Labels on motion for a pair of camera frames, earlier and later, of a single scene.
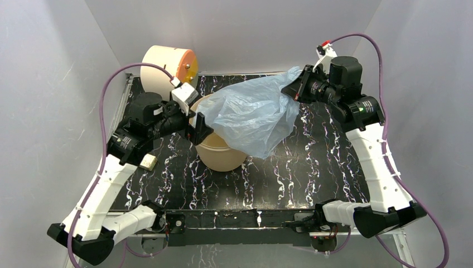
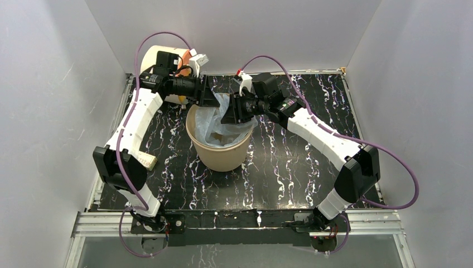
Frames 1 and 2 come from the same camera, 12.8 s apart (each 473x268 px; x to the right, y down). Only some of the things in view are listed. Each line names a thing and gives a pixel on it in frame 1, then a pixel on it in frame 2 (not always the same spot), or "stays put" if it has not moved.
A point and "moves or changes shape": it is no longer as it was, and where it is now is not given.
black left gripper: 196,134 to 207,98
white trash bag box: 148,162 stays put
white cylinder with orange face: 182,63 stays put
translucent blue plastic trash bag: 257,118 moves or changes shape
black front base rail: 233,228 stays put
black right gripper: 294,89 to 230,115
